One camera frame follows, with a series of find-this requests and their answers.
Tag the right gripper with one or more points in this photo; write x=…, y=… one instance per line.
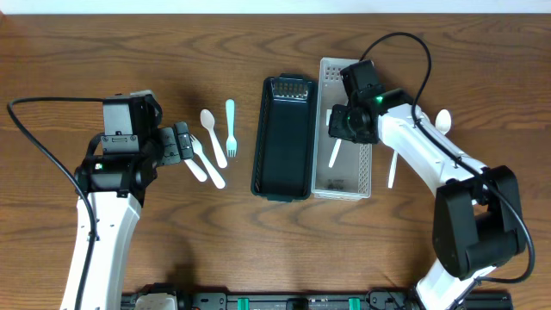
x=336, y=129

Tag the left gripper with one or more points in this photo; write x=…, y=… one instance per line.
x=170, y=153

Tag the white fork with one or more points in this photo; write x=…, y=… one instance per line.
x=216, y=177
x=196, y=170

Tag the white spoon crossed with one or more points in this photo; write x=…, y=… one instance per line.
x=334, y=153
x=392, y=170

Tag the white spoon group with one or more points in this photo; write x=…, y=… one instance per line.
x=208, y=122

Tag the mint green fork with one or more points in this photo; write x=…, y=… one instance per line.
x=231, y=142

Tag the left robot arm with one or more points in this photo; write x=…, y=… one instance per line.
x=119, y=164

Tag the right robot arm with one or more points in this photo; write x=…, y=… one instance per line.
x=478, y=224

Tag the white label in basket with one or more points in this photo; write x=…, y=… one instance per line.
x=328, y=117

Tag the clear plastic basket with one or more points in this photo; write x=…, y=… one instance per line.
x=350, y=177

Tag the black plastic basket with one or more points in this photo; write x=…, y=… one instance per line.
x=283, y=161

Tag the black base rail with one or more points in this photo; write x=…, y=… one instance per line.
x=166, y=296

